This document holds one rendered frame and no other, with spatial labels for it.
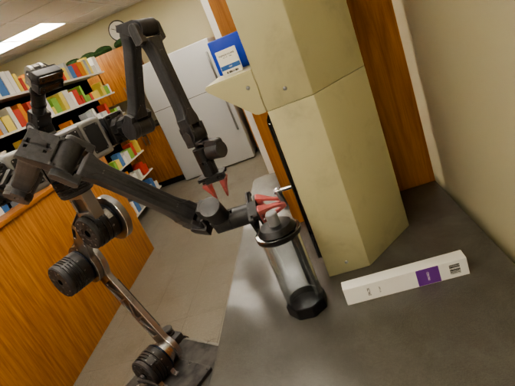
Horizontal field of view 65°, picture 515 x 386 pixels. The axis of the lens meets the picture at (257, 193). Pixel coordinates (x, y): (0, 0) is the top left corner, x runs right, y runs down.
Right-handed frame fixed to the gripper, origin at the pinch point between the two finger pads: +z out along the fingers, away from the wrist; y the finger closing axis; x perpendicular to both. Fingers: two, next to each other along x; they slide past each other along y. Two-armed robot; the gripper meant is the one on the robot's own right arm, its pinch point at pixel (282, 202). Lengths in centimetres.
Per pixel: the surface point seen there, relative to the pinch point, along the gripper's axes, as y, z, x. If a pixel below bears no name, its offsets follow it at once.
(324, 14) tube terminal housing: 19.2, 24.2, -35.4
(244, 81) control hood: 9.4, 2.9, -33.3
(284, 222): -14.4, 1.4, -10.8
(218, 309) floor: 59, -89, 165
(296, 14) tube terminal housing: 15.1, 18.3, -40.1
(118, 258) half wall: 139, -186, 177
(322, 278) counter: -16.8, 3.7, 15.2
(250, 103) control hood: 7.0, 2.6, -28.8
